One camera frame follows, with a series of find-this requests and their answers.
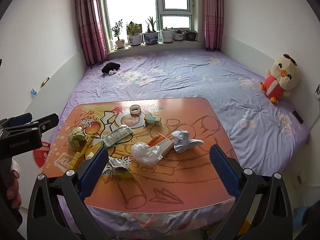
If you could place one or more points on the purple floral bed sheet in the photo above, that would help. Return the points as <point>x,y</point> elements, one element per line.
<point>187,80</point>

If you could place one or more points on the white wall socket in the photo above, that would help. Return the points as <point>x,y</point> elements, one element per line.
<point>317,90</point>

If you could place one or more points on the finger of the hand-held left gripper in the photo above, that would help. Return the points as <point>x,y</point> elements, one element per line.
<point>23,117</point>
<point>48,121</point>

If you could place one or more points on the white tape roll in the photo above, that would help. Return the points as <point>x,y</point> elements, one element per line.
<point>135,109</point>

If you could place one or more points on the succulent in dark pot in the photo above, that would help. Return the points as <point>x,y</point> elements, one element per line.
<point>190,36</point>

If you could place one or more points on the white cabinet door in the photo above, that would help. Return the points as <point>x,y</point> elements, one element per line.
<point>62,80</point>

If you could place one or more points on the small white bottle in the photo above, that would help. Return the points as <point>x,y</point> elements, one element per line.
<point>111,43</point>

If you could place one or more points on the orange printed folding table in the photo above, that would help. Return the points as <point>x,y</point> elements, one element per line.
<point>175,180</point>

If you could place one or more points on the metal door knob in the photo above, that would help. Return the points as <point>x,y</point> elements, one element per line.
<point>45,82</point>

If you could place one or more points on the black cloth with white balls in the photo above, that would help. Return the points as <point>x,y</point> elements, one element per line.
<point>110,67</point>

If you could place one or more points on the silver foil wrapper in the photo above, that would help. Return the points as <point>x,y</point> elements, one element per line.
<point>118,167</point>

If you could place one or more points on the pink patterned curtain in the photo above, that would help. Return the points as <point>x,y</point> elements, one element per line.
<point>90,22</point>
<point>212,15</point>

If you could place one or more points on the white paper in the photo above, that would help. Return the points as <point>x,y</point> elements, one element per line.
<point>183,140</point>

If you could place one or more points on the bushy plant in white pot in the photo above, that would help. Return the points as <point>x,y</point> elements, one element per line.
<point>134,39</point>

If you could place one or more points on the plant in plain white pot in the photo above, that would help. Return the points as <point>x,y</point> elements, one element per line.
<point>167,36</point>

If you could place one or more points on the succulent in blue-white pot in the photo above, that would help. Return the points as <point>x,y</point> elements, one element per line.
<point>178,36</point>

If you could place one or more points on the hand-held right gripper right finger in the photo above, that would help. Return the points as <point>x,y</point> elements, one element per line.
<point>225,175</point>

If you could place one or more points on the plant in blue-white pot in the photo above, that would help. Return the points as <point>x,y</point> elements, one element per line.
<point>150,37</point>

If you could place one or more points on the orange white medicine box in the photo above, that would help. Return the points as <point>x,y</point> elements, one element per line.
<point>160,143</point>

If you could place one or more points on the black remote control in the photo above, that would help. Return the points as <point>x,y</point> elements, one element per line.
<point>298,117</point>

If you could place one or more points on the small green box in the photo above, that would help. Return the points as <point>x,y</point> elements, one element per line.
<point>152,119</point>

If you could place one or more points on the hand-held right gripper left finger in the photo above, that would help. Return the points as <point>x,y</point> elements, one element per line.
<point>93,175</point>

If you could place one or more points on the yellow-green packet wad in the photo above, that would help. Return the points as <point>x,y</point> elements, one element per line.
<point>77,138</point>

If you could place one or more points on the red plush toy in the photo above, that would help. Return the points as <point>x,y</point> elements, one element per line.
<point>282,77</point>

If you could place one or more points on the small tree in white pot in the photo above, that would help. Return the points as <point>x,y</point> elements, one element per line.
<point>119,43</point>

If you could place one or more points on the clear plastic bag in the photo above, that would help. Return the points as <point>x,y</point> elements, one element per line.
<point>146,153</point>

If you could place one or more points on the person's left hand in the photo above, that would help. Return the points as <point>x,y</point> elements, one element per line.
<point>15,180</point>

